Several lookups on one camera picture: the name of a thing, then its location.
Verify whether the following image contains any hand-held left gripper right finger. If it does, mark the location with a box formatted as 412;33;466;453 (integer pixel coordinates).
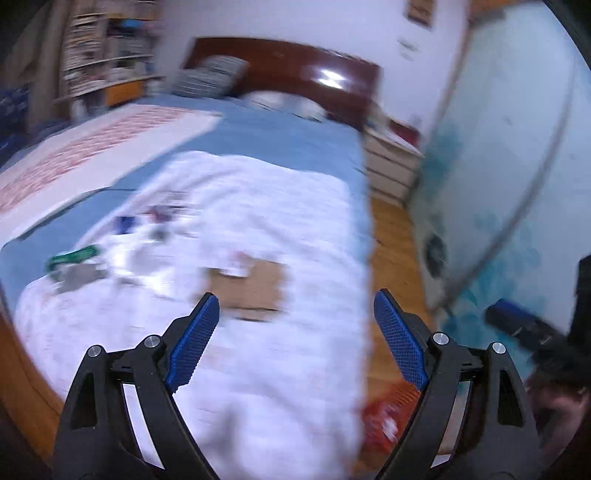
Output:
373;289;541;480

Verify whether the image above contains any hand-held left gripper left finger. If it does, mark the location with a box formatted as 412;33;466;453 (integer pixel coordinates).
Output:
52;292;221;480

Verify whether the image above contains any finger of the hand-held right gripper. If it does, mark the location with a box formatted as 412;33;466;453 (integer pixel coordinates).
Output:
484;298;570;357

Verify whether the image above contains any brown cardboard piece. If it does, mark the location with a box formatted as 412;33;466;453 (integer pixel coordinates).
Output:
207;260;288;322

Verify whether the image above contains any orange plastic basket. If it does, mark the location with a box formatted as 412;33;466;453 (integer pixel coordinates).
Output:
361;382;435;459

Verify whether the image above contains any clear plastic wrapper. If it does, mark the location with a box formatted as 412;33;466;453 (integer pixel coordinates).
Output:
105;239;178;298

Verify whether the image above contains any grey paper scrap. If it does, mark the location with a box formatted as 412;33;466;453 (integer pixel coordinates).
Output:
58;267;108;293

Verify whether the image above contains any green tool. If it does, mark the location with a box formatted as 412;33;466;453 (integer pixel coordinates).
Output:
45;245;101;274

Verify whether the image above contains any person's right hand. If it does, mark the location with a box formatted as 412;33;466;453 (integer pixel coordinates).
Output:
531;376;589;446

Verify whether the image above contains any small dark wrapper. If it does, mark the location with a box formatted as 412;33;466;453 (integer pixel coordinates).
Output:
147;204;186;241

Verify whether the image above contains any white quilted blanket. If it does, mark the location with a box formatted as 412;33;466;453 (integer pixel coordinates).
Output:
14;150;370;480

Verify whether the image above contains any blue flower print wardrobe door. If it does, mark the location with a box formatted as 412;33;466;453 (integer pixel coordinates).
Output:
409;7;591;356

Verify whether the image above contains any cream nightstand with drawers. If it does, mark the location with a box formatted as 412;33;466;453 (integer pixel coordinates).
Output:
364;117;424;205

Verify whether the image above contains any red item on nightstand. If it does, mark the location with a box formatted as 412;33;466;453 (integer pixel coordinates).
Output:
387;119;422;143

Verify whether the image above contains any pink patterned white blanket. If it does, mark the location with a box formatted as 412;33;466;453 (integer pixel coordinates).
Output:
0;104;223;245

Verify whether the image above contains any blue bed sheet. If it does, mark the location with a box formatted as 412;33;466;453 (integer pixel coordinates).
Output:
0;95;370;315

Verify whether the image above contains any white pillow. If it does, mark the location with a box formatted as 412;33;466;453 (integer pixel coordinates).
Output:
241;89;327;121

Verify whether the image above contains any grey striped pillow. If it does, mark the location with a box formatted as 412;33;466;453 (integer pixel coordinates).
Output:
172;54;251;99

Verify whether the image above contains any blue storage crate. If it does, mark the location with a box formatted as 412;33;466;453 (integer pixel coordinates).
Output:
0;84;34;154

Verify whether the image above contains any dark wooden bed headboard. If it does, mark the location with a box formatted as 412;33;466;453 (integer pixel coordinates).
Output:
184;37;385;134

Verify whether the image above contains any wooden bookshelf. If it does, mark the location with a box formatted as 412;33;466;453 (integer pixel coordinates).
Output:
54;11;164;106

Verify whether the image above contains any dark wardrobe door handle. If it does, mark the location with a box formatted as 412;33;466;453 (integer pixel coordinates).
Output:
424;232;448;278

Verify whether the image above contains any brown wooden bed frame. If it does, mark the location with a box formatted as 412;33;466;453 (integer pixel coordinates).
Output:
0;286;66;462

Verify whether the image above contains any framed wall picture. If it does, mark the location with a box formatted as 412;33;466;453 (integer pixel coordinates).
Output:
407;0;435;27

